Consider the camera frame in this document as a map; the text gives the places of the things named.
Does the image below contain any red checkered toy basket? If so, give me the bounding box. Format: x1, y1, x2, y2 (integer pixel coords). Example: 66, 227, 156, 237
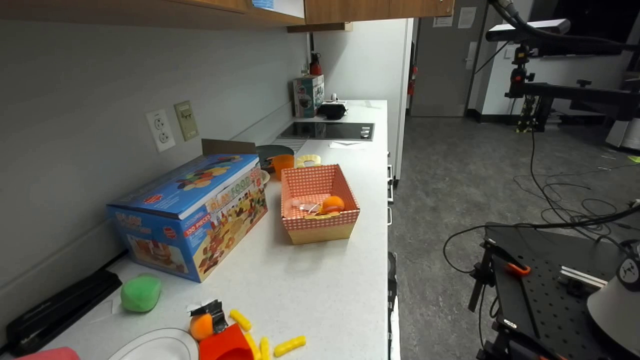
279, 163, 359, 244

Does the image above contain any wooden overhead cabinet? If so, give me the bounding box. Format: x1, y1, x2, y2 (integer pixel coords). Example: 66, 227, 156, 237
0, 0, 455, 29

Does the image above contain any black induction cooktop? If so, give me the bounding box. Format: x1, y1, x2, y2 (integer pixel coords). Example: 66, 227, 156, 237
282, 122, 374, 139

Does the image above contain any black kettle pot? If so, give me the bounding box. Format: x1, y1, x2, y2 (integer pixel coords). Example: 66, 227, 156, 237
315, 102, 346, 119

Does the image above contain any teal patterned box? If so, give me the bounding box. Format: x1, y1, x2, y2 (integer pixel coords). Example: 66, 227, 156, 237
291, 76, 323, 117

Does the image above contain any blue toy food box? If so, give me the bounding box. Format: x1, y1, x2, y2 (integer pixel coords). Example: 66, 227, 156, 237
107, 153, 269, 281

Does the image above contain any yellow toy fry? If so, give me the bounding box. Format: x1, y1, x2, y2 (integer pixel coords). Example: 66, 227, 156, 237
274, 335, 308, 357

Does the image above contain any red toy fries holder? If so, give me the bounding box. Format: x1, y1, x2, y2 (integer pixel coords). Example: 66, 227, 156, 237
198, 326, 256, 360

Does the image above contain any white plate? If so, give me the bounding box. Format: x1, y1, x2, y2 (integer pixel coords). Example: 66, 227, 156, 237
107, 328, 198, 360

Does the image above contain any black perforated robot table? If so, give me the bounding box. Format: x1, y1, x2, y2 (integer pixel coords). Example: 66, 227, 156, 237
468, 224, 640, 360

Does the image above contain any pink cloth corner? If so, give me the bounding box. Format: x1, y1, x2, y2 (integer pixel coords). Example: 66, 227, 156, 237
16, 346, 79, 360

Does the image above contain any black stapler tray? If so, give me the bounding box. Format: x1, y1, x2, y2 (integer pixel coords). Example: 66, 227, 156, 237
6, 270, 121, 356

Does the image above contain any beige wall switch plate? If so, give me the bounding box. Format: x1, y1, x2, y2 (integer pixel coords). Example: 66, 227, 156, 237
174, 99, 198, 139

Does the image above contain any white wall outlet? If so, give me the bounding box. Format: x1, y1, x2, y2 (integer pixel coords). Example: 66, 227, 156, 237
145, 109, 175, 152

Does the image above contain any black camera tripod arm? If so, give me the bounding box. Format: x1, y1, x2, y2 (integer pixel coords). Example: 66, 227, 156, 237
506, 44, 640, 131

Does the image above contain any black stereo camera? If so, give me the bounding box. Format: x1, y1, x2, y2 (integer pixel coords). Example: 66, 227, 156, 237
485, 17, 571, 42

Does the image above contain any black floor cable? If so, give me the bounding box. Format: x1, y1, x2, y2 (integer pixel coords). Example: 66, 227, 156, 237
442, 128, 640, 275

